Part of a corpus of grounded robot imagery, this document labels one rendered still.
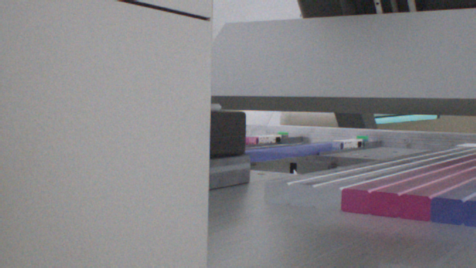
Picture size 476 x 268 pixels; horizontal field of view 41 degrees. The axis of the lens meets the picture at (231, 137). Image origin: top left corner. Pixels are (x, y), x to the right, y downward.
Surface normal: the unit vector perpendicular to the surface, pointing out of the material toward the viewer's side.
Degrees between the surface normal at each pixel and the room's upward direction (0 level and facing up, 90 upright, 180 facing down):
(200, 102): 90
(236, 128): 90
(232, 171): 90
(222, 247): 44
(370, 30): 0
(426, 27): 0
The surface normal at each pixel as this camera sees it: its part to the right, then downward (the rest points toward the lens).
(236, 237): 0.03, -1.00
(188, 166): 0.85, 0.05
